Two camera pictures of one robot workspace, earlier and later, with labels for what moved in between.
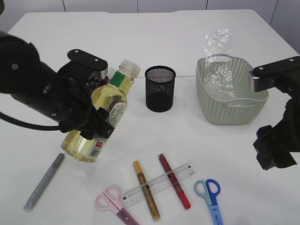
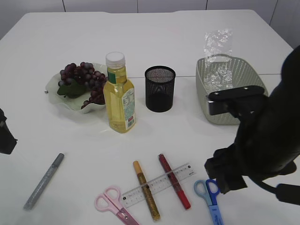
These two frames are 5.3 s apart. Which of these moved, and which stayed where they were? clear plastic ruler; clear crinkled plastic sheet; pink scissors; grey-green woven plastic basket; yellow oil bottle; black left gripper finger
Moved: black left gripper finger; yellow oil bottle
Stayed: clear crinkled plastic sheet; grey-green woven plastic basket; pink scissors; clear plastic ruler
